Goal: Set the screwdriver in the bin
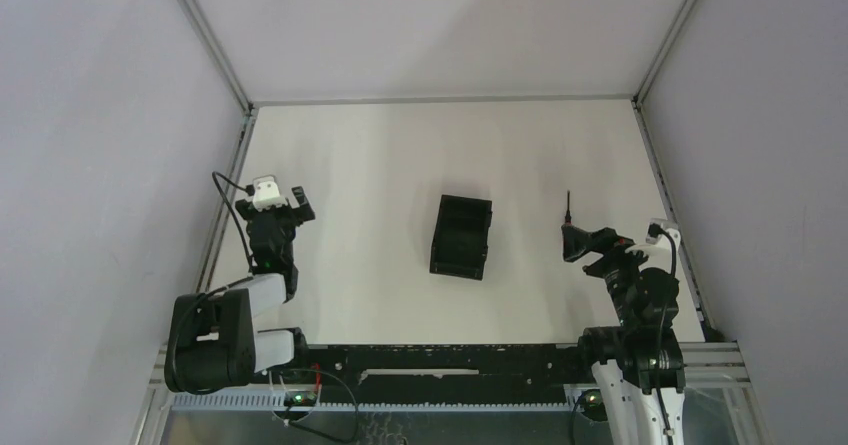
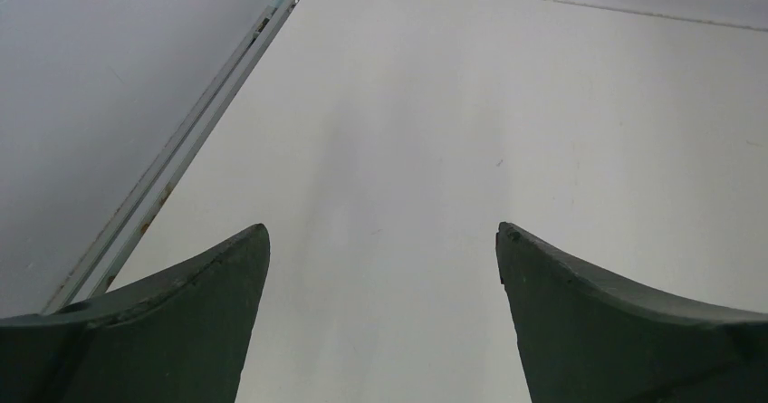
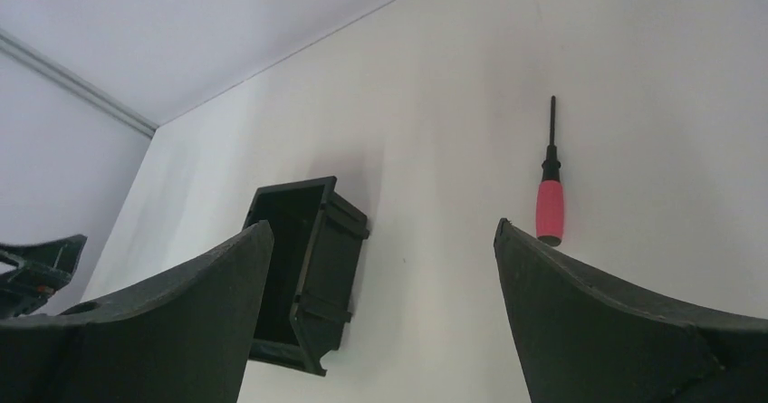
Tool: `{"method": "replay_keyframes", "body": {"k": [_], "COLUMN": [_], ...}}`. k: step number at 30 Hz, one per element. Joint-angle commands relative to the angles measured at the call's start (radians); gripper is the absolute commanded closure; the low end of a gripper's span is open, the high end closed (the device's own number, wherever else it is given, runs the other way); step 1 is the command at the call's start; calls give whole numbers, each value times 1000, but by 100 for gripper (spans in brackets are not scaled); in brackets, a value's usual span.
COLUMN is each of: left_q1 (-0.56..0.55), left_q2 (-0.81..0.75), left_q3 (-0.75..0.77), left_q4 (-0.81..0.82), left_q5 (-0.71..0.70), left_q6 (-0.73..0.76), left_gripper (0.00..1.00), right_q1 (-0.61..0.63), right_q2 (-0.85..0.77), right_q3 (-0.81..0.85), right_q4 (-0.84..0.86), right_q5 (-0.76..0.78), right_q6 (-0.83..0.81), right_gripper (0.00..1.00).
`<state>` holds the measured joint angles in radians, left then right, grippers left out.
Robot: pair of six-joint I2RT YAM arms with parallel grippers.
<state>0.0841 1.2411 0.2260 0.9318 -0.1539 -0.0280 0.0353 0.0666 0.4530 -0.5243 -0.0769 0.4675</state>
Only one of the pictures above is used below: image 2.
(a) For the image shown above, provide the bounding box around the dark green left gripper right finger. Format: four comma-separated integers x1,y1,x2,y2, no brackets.
495,222,767,402

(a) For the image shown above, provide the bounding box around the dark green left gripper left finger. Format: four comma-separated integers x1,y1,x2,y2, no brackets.
1,224,270,402

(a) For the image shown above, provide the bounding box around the aluminium table edge rail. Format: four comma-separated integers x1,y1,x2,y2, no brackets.
42,0,300,314

